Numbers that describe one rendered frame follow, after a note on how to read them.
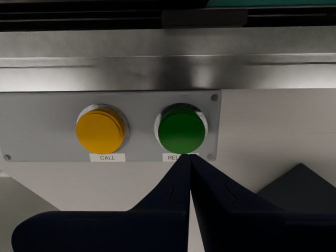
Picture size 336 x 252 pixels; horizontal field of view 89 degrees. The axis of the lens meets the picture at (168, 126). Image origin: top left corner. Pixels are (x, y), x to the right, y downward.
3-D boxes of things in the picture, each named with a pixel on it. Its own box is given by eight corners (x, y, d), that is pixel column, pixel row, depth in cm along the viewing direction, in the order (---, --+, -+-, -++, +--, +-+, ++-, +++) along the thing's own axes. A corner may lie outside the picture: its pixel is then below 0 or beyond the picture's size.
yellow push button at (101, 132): (129, 145, 17) (124, 155, 15) (89, 145, 17) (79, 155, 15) (125, 105, 16) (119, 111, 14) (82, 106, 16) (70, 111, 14)
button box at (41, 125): (205, 138, 22) (217, 164, 16) (45, 139, 23) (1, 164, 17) (208, 83, 20) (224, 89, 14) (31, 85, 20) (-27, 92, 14)
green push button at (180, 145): (200, 145, 17) (204, 155, 15) (159, 145, 17) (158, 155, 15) (202, 105, 15) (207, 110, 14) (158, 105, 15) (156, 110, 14)
